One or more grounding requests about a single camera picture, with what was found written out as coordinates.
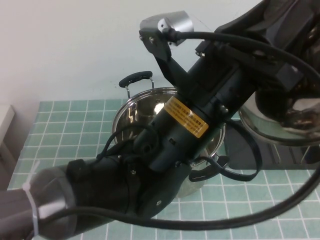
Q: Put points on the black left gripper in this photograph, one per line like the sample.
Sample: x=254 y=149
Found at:
x=215 y=82

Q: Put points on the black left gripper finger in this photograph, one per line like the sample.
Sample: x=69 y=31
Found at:
x=287 y=17

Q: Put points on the steel pot lid black knob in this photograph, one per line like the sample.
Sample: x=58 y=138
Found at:
x=265 y=125

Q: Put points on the stainless steel cooking pot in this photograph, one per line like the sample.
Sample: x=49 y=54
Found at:
x=140 y=110

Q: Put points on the green checked tablecloth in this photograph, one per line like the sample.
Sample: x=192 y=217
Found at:
x=62 y=125

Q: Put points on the white zip tie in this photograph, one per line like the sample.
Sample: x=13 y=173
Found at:
x=33 y=205

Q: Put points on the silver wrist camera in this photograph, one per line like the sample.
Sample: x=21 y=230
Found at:
x=180 y=22

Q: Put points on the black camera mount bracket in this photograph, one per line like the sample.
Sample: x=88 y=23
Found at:
x=160 y=47

